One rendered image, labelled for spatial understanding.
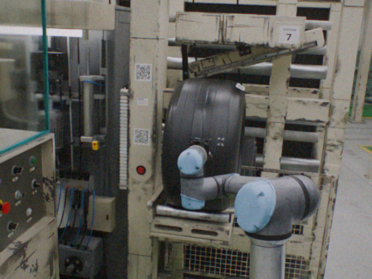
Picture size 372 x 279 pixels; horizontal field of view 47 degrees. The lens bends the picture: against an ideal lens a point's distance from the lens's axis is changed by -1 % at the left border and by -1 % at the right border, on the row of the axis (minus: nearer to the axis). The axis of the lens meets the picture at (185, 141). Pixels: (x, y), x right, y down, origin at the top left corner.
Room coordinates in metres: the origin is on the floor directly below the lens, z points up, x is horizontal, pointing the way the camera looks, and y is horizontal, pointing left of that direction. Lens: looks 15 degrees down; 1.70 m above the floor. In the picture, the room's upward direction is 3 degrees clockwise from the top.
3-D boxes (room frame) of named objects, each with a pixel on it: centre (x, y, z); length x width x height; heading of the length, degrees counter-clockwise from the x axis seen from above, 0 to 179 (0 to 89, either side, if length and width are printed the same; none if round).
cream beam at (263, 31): (2.19, -0.24, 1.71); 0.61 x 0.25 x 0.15; 80
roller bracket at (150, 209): (1.95, 0.11, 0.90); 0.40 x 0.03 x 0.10; 170
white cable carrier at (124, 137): (1.93, 0.28, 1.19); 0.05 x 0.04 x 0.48; 170
